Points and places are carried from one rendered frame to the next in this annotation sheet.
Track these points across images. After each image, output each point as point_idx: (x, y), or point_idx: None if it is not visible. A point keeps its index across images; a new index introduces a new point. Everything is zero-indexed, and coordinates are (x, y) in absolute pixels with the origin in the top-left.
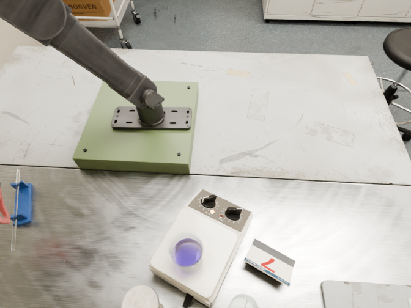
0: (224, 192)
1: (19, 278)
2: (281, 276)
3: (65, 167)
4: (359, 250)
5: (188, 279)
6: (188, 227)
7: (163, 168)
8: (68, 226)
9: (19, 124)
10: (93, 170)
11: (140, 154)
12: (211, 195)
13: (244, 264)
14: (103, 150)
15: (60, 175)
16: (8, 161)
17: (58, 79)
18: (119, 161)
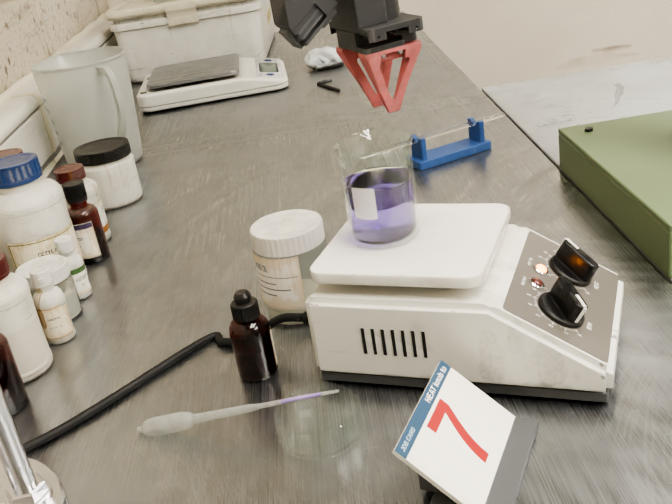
0: (658, 343)
1: (325, 194)
2: (421, 441)
3: (550, 158)
4: None
5: (342, 243)
6: (461, 218)
7: (637, 228)
8: (430, 197)
9: (604, 101)
10: (567, 179)
11: (636, 173)
12: (587, 257)
13: None
14: (605, 142)
15: (529, 159)
16: (522, 120)
17: None
18: (595, 162)
